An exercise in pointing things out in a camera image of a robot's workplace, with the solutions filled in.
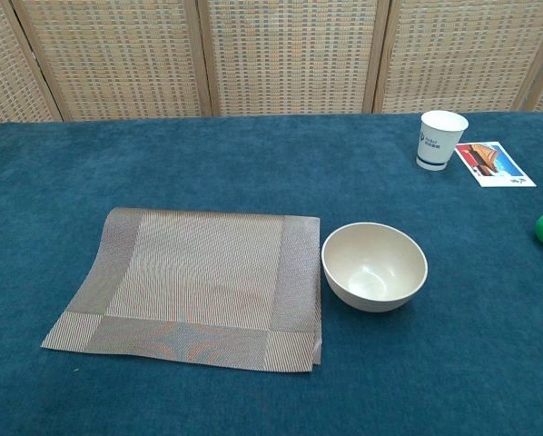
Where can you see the colourful picture postcard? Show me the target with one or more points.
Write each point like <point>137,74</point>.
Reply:
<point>494,165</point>

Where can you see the woven bamboo folding screen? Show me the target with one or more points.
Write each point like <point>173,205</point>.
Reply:
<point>289,54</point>

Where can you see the grey-brown woven placemat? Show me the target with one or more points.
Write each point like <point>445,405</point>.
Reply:
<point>194,272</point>

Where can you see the blue felt table cover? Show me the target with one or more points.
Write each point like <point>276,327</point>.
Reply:
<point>208,172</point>

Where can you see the white paper cup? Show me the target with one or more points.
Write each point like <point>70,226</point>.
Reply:
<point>435,145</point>

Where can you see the beige bowl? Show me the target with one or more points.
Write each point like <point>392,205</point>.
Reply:
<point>391,254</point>

